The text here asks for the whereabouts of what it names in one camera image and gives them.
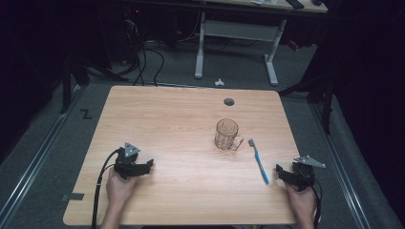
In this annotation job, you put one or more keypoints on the person's left hand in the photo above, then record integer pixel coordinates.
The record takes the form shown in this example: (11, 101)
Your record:
(119, 189)

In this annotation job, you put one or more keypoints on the black metal stand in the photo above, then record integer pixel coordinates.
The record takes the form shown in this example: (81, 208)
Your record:
(67, 86)
(326, 98)

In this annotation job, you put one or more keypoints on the small white floor object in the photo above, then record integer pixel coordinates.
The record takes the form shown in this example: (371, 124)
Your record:
(219, 82)

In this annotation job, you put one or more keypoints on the metal floor rail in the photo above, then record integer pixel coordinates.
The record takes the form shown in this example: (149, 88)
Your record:
(340, 168)
(35, 165)

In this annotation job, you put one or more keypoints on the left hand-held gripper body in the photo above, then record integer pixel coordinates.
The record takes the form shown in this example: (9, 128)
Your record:
(126, 159)

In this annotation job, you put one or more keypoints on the grey round table grommet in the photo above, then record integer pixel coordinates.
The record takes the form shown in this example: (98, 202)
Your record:
(229, 101)

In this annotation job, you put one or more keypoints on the white-legged wooden desk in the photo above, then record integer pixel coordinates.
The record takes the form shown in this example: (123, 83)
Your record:
(238, 30)

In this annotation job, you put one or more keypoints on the person's right hand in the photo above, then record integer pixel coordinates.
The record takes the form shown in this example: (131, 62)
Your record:
(301, 200)

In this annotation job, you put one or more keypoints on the blue toothbrush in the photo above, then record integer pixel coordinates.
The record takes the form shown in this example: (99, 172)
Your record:
(259, 162)

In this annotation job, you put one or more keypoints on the clear glass mug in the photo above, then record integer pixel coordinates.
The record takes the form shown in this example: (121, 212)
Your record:
(226, 135)

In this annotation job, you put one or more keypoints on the black remote control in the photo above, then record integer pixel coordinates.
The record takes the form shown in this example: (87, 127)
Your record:
(295, 4)

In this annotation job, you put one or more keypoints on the small red object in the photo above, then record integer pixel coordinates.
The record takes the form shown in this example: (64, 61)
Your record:
(293, 45)

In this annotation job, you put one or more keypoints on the grey tape strip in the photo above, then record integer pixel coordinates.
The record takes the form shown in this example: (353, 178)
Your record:
(74, 197)

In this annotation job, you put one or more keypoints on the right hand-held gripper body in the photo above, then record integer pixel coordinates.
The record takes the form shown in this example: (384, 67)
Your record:
(304, 173)

